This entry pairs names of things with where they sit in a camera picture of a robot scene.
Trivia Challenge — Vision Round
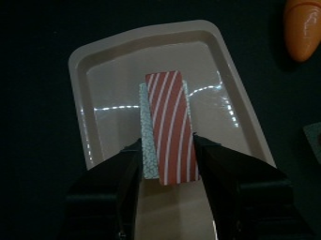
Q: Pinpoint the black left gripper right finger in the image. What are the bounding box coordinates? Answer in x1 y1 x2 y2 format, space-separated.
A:
191 133 321 240

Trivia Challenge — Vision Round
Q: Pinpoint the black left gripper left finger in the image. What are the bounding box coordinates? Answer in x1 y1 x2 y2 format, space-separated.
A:
55 137 146 240

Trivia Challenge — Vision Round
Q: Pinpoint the beige plastic tray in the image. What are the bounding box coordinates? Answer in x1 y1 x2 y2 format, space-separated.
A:
67 19 277 240

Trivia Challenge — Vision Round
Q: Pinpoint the orange toy carrot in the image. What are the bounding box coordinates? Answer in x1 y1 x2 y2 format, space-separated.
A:
283 0 321 63

